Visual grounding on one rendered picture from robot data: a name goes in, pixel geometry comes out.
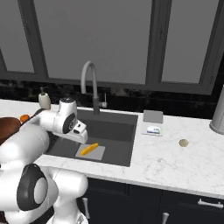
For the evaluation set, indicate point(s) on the dark grey sink basin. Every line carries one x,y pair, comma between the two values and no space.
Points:
119,137

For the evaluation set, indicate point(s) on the grey flat tray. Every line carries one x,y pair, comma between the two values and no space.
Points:
96,154

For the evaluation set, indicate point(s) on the grey cylindrical container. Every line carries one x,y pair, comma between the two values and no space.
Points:
218,116

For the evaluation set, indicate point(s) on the beige round item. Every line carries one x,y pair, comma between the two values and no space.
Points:
183,143

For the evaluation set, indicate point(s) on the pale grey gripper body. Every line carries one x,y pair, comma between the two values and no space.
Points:
78,137

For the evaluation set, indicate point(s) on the dark grey framed window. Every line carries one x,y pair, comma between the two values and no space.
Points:
99,38

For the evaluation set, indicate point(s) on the brown bowl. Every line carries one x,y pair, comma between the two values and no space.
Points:
8,128

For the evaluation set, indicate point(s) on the yellow corn cob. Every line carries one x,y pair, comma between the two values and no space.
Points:
89,149

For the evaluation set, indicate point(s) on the orange round fruit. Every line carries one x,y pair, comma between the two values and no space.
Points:
24,118

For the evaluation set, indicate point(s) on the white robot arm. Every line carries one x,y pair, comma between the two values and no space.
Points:
26,145

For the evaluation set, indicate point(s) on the grey rectangular block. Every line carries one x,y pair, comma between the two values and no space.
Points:
153,116

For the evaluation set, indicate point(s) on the dark cupboard door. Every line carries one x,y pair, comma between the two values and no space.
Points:
195,218
122,208

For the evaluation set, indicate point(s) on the white and blue sponge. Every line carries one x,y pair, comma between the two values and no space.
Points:
154,130

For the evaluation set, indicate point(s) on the dark drawer front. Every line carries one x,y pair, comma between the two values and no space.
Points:
189,202

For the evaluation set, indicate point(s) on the beige soap dispenser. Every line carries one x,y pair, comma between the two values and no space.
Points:
44,100

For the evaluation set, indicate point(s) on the grey curved tap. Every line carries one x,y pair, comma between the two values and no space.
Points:
95,87

